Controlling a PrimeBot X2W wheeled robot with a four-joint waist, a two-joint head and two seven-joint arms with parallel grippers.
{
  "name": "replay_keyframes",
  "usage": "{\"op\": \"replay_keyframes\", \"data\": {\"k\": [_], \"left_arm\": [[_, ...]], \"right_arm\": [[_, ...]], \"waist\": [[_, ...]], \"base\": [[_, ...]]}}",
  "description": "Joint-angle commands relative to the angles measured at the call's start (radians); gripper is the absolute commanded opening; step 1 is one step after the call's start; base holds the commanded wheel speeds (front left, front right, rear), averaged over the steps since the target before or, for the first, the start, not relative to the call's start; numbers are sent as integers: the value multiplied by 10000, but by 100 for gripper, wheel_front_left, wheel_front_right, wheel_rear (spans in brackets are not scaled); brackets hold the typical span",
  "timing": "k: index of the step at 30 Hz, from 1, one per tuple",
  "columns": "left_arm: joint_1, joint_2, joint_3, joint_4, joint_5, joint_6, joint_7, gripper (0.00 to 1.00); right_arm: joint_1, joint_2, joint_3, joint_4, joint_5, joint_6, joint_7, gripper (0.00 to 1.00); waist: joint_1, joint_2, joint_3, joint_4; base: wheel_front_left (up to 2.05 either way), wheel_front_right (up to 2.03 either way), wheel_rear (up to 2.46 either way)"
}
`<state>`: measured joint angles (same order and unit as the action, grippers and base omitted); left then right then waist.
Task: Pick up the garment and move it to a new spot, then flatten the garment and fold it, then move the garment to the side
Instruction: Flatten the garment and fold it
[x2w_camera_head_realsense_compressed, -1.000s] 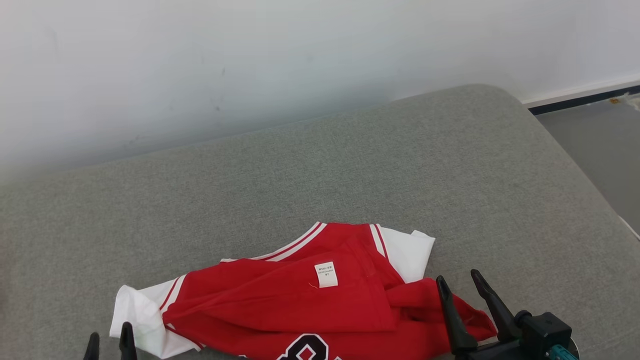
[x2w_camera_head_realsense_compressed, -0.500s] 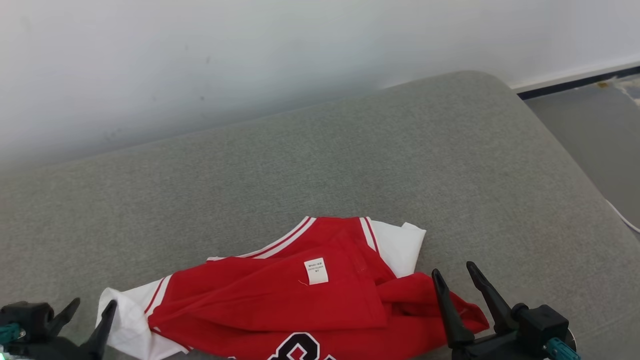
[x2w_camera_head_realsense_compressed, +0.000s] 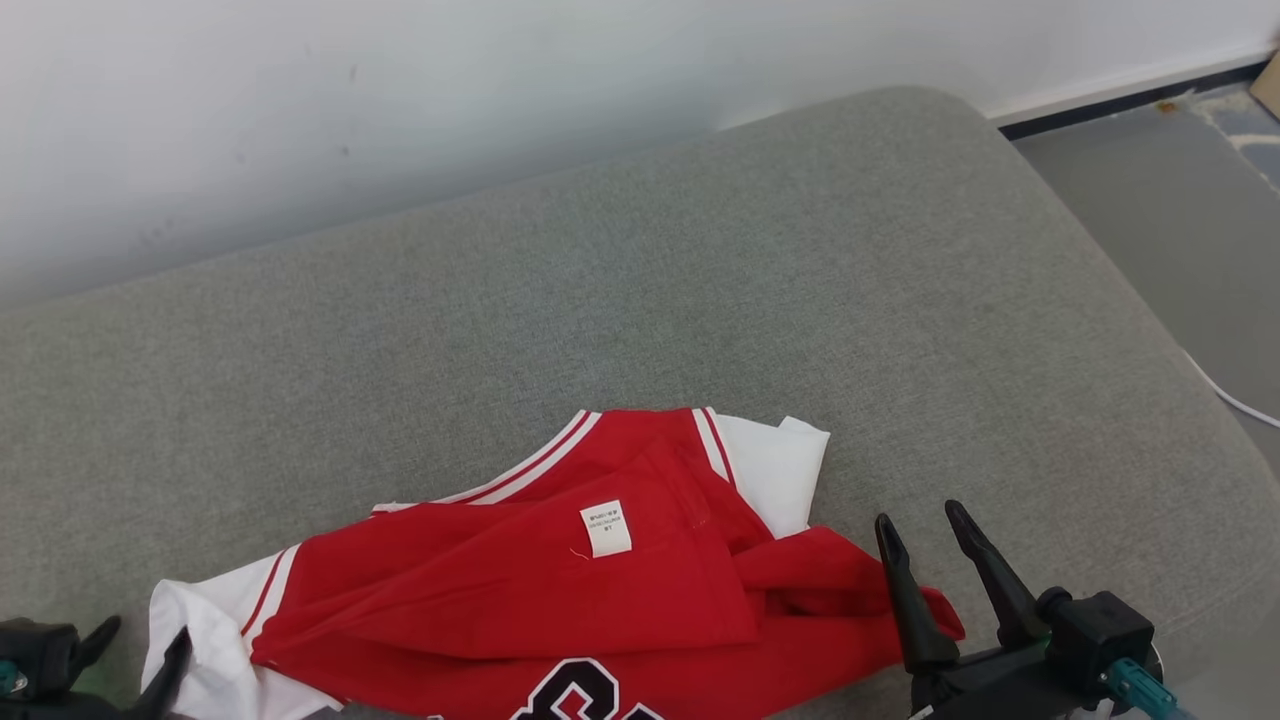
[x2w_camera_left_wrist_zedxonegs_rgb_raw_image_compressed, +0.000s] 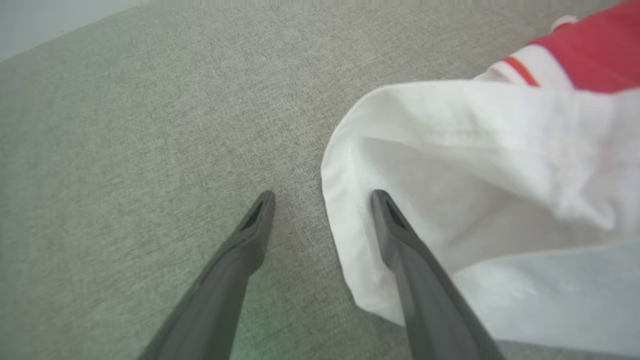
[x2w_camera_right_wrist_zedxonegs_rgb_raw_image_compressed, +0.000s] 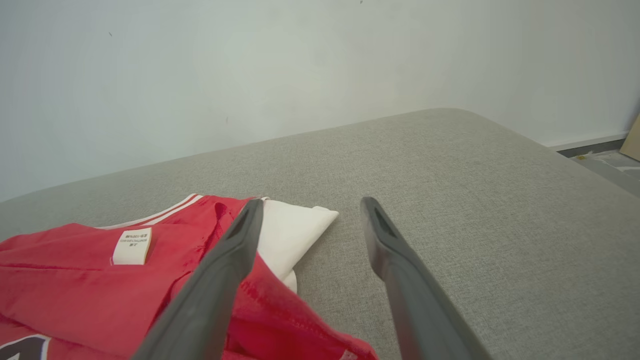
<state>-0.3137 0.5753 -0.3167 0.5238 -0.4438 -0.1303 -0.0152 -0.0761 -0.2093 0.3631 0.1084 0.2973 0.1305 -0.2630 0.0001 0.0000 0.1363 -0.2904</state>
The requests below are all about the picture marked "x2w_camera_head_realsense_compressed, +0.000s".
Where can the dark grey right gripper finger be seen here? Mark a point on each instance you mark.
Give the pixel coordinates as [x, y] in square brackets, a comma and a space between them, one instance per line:
[915, 620]
[1000, 590]

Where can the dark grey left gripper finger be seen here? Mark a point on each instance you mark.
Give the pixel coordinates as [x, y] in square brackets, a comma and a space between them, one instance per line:
[95, 645]
[165, 690]

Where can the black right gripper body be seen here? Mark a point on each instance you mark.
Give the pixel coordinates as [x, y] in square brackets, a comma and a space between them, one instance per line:
[990, 690]

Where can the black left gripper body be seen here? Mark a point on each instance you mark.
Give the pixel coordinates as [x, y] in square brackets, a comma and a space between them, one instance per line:
[40, 712]

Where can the red jersey with black number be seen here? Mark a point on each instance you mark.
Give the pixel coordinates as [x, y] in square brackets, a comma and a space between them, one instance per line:
[500, 600]

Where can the grey fabric sofa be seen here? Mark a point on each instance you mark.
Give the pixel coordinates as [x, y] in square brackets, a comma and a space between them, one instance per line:
[600, 300]

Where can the tan cardboard board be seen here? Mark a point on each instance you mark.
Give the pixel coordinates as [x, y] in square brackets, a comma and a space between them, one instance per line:
[1270, 85]

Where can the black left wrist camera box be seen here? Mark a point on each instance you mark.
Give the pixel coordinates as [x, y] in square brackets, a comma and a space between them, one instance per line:
[35, 650]

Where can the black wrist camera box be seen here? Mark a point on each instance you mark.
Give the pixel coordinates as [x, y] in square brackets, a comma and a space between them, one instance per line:
[1100, 630]
[35, 650]

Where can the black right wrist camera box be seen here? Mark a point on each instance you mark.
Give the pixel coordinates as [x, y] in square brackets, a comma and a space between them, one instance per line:
[1100, 630]

